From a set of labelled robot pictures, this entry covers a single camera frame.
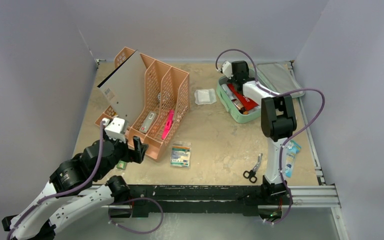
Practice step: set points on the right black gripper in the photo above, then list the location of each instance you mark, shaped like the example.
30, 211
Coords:
240, 81

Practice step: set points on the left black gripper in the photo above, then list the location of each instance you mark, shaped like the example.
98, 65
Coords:
136, 154

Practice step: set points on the small white plastic bottle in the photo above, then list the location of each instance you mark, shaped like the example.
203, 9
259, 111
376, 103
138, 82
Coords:
228, 91

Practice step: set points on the red first aid pouch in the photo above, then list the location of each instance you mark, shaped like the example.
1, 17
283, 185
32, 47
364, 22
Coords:
248, 103

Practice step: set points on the brown bottle orange cap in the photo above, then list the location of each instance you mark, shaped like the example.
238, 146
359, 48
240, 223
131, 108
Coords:
239, 106

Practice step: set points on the white gauze pad packet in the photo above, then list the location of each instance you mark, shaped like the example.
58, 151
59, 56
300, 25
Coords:
205, 96

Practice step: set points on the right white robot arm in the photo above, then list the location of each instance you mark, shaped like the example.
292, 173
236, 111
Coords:
277, 119

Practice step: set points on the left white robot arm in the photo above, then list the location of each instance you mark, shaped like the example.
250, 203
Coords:
55, 207

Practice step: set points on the mint green storage case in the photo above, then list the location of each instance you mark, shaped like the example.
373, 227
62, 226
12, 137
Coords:
277, 77

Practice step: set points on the grey folder board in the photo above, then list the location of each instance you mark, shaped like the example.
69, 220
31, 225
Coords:
123, 88

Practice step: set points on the pink marker pen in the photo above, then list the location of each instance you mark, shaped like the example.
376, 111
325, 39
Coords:
168, 124

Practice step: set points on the green orange dressing packet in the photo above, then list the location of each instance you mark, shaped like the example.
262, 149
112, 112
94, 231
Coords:
180, 154

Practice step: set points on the pink plastic desk organizer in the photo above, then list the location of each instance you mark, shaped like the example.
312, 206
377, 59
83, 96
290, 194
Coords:
165, 88

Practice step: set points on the blue wipes packet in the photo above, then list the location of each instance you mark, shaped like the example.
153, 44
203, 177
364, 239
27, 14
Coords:
292, 150

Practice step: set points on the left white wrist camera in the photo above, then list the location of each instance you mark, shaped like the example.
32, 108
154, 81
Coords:
115, 128

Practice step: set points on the black table front rail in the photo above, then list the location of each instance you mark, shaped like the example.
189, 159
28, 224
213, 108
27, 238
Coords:
249, 200

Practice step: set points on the black handled scissors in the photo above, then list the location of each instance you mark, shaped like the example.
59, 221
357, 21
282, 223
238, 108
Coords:
251, 174

